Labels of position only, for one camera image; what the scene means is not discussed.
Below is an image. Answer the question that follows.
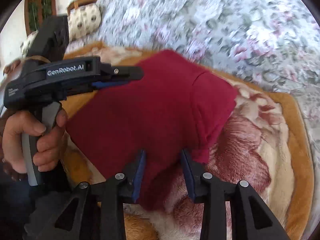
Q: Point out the wooden headboard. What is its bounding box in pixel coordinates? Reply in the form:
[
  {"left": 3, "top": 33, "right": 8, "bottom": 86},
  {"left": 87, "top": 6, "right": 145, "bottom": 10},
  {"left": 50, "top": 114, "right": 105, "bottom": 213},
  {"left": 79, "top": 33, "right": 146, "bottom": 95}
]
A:
[{"left": 67, "top": 0, "right": 97, "bottom": 15}]

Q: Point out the green plant at window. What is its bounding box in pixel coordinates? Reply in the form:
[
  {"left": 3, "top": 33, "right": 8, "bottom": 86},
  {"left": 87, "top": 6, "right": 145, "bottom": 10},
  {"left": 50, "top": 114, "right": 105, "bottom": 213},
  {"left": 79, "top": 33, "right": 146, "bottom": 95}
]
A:
[{"left": 24, "top": 0, "right": 56, "bottom": 35}]

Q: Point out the cream patterned pillow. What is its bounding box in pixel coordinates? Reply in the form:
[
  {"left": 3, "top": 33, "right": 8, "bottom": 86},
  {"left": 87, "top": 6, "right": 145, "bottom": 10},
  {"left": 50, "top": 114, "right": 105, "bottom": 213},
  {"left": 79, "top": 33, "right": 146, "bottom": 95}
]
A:
[{"left": 68, "top": 3, "right": 101, "bottom": 42}]

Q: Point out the floral grey bedspread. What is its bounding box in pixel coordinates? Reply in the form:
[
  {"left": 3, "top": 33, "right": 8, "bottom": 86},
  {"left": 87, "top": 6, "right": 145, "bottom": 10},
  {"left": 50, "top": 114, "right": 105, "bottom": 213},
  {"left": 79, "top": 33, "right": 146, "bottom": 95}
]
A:
[{"left": 68, "top": 0, "right": 319, "bottom": 239}]

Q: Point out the person's left hand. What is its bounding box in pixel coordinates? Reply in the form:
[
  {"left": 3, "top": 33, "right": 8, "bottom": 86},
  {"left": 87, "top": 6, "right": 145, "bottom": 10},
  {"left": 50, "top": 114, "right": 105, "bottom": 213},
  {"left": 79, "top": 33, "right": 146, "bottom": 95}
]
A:
[{"left": 2, "top": 109, "right": 68, "bottom": 173}]

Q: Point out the red knit sweater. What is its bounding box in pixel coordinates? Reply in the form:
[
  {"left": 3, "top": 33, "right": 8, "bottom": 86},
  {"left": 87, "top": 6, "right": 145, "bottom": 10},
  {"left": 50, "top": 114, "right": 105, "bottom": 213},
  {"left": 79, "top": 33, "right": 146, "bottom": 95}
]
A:
[{"left": 66, "top": 50, "right": 237, "bottom": 210}]

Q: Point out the brown floral plush blanket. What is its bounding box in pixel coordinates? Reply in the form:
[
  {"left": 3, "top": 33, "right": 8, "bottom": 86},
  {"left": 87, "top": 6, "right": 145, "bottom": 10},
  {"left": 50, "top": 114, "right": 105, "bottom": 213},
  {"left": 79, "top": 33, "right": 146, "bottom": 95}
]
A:
[{"left": 62, "top": 43, "right": 314, "bottom": 239}]

